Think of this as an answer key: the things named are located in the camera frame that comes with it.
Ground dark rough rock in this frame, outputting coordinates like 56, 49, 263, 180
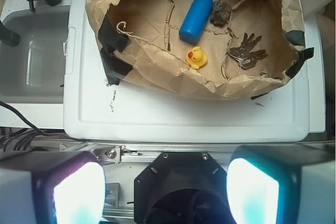
210, 0, 232, 26

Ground aluminium frame rail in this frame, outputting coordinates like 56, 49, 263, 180
59, 141, 238, 164

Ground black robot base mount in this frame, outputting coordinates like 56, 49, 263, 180
133, 152, 235, 223

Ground yellow rubber duck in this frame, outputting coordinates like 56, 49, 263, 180
186, 47, 208, 70

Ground silver key bunch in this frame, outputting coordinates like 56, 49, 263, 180
221, 33, 268, 79

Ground black cable bundle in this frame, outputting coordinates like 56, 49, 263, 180
0, 101, 66, 152

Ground crumpled brown paper bag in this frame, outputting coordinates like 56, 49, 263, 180
86, 0, 313, 100

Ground white plastic bin lid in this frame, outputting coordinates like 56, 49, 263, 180
63, 0, 310, 144

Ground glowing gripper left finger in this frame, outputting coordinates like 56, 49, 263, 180
1, 151, 106, 223

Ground blue plastic bottle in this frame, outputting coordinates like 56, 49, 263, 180
179, 0, 213, 44

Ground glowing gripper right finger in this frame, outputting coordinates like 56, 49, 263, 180
226, 144, 335, 223

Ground black hose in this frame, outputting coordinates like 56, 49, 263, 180
0, 20, 21, 48

